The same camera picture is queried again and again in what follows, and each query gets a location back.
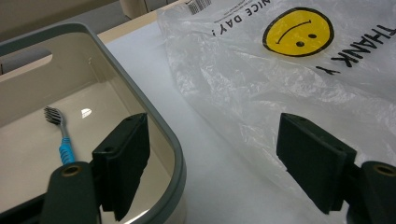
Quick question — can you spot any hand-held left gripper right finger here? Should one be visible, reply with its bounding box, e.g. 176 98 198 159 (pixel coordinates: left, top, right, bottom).
276 112 358 216

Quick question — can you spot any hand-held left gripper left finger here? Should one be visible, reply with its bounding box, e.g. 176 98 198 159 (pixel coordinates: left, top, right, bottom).
92 112 151 222

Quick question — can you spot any blue and grey toothbrush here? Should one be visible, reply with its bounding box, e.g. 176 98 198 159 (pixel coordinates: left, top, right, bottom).
43 105 77 166

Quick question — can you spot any beige basket with grey rim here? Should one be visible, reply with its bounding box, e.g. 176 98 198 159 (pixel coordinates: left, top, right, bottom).
0 21 188 224

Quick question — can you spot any clear plastic bag yellow face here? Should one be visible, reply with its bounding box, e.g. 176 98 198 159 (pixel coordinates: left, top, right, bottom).
157 0 396 218

